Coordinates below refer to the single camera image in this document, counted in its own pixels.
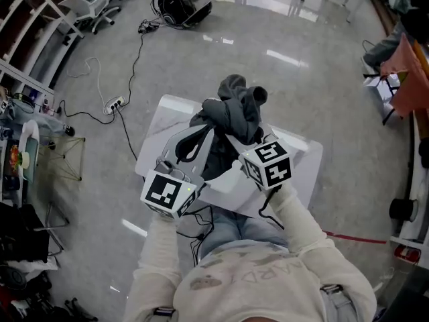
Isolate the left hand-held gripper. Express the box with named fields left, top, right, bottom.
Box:
left=139, top=125, right=215, bottom=219

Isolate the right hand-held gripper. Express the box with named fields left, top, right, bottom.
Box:
left=225, top=133, right=294, bottom=191

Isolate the dark grey clothing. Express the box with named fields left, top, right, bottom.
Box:
left=188, top=73, right=269, bottom=182

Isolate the person's right forearm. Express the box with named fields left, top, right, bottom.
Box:
left=266, top=181, right=328, bottom=258

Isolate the person's left forearm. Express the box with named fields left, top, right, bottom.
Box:
left=132, top=209, right=188, bottom=281

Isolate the red white striped box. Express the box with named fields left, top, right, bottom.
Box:
left=393, top=244, right=422, bottom=265

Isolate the white marble low table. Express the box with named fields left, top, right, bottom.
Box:
left=135, top=94, right=324, bottom=219

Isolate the person's left leg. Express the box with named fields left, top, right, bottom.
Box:
left=197, top=211, right=242, bottom=264

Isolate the person's leg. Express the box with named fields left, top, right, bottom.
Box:
left=197, top=211, right=242, bottom=264
left=239, top=215, right=289, bottom=251

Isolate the person's right leg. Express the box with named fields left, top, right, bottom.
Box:
left=239, top=215, right=289, bottom=251

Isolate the white power strip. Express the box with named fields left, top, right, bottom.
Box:
left=103, top=95, right=127, bottom=116

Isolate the black power adapter bundle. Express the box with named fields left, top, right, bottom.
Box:
left=137, top=19, right=160, bottom=35

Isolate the person's cream sweater torso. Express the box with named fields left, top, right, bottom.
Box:
left=122, top=236, right=378, bottom=322

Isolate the red floor tape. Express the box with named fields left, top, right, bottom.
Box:
left=322, top=229, right=387, bottom=245

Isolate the black open backpack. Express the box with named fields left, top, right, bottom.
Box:
left=151, top=0, right=214, bottom=30

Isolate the white paper bag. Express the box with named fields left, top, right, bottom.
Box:
left=363, top=74, right=402, bottom=113

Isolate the black folding rack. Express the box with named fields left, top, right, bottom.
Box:
left=363, top=72, right=403, bottom=126

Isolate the teal tray white rim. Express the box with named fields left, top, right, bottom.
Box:
left=18, top=119, right=42, bottom=182

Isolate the black cylindrical container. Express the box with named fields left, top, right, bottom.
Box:
left=389, top=198, right=419, bottom=223

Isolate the orange red toy food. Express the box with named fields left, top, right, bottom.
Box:
left=8, top=144, right=21, bottom=171

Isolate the white shelf unit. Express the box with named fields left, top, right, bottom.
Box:
left=0, top=0, right=84, bottom=90

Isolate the orange cloth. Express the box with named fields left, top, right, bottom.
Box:
left=380, top=34, right=429, bottom=119

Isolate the white office chair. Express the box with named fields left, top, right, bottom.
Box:
left=58, top=0, right=122, bottom=36

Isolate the white work table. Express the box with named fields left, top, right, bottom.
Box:
left=342, top=0, right=373, bottom=23

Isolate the black floor cable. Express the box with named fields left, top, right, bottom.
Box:
left=115, top=107, right=139, bottom=162
left=128, top=28, right=148, bottom=101
left=55, top=99, right=117, bottom=126

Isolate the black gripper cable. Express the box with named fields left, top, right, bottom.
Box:
left=176, top=203, right=216, bottom=267
left=258, top=184, right=286, bottom=231

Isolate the yellow wire frame stand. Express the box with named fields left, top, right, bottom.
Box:
left=38, top=135, right=85, bottom=182

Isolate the white floor cable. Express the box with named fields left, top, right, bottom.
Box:
left=66, top=56, right=110, bottom=104

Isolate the grey shoulder strap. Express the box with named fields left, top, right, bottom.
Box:
left=318, top=282, right=345, bottom=295
left=152, top=306, right=178, bottom=319

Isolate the white wall shelving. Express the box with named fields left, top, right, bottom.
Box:
left=390, top=112, right=429, bottom=268

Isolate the black chair metal frame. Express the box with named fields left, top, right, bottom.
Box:
left=0, top=199, right=72, bottom=264

